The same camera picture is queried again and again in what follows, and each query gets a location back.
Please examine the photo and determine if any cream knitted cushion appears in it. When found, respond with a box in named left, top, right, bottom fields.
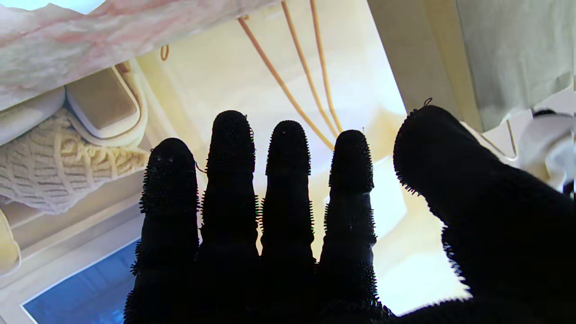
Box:
left=0, top=107, right=151, bottom=216

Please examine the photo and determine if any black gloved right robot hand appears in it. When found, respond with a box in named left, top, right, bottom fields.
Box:
left=124, top=104, right=576, bottom=324

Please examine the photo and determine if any kraft paper bag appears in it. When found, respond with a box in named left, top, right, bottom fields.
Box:
left=367, top=0, right=576, bottom=132

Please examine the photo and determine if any beige sofa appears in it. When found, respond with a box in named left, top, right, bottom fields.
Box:
left=0, top=61, right=150, bottom=149

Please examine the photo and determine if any plain beige cushion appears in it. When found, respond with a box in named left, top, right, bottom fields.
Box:
left=0, top=209, right=22, bottom=276

